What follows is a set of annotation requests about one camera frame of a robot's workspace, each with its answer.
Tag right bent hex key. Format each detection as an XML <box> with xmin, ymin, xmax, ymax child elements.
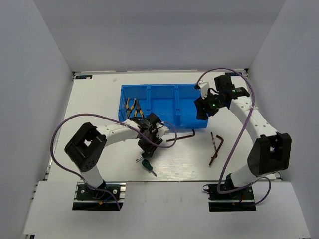
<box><xmin>209</xmin><ymin>135</ymin><xmax>224</xmax><ymax>166</ymax></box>

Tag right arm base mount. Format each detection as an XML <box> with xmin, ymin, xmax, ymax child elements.
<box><xmin>202</xmin><ymin>183</ymin><xmax>256</xmax><ymax>212</ymax></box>

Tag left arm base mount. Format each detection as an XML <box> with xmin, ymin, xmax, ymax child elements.
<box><xmin>72</xmin><ymin>182</ymin><xmax>126</xmax><ymax>211</ymax></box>

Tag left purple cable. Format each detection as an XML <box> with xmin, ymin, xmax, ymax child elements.
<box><xmin>50</xmin><ymin>113</ymin><xmax>177</xmax><ymax>210</ymax></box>

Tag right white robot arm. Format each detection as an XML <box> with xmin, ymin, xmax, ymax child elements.
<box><xmin>194</xmin><ymin>74</ymin><xmax>292</xmax><ymax>199</ymax></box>

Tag green stubby screwdriver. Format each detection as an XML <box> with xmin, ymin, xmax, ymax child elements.
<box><xmin>142</xmin><ymin>159</ymin><xmax>157</xmax><ymax>177</ymax></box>
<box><xmin>135</xmin><ymin>154</ymin><xmax>145</xmax><ymax>162</ymax></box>

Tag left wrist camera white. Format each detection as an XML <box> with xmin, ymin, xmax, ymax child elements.
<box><xmin>157</xmin><ymin>123</ymin><xmax>170</xmax><ymax>138</ymax></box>

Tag left corner label sticker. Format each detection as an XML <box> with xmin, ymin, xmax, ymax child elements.
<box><xmin>75</xmin><ymin>75</ymin><xmax>93</xmax><ymax>79</ymax></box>

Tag right corner label sticker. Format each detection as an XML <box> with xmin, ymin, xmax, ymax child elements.
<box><xmin>225</xmin><ymin>72</ymin><xmax>242</xmax><ymax>76</ymax></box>

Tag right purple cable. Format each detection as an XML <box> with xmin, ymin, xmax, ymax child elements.
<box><xmin>196</xmin><ymin>67</ymin><xmax>272</xmax><ymax>206</ymax></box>

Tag purple cable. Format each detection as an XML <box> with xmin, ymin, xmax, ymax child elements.
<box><xmin>196</xmin><ymin>67</ymin><xmax>272</xmax><ymax>206</ymax></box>
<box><xmin>50</xmin><ymin>113</ymin><xmax>177</xmax><ymax>210</ymax></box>

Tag blue three-compartment bin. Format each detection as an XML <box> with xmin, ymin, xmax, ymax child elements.
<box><xmin>118</xmin><ymin>84</ymin><xmax>208</xmax><ymax>129</ymax></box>

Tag yellow black pliers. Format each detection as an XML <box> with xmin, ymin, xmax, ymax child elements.
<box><xmin>126</xmin><ymin>97</ymin><xmax>136</xmax><ymax>119</ymax></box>
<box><xmin>134</xmin><ymin>99</ymin><xmax>144</xmax><ymax>118</ymax></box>

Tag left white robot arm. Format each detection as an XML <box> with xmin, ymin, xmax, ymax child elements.
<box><xmin>64</xmin><ymin>113</ymin><xmax>169</xmax><ymax>199</ymax></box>

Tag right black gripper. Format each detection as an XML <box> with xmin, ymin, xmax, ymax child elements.
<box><xmin>194</xmin><ymin>90</ymin><xmax>225</xmax><ymax>121</ymax></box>

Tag long dark hex key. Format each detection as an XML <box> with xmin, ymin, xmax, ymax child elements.
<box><xmin>167</xmin><ymin>129</ymin><xmax>195</xmax><ymax>142</ymax></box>

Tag corner label sticker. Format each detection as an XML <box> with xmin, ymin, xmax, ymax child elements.
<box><xmin>75</xmin><ymin>75</ymin><xmax>93</xmax><ymax>79</ymax></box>
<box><xmin>225</xmin><ymin>72</ymin><xmax>242</xmax><ymax>76</ymax></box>

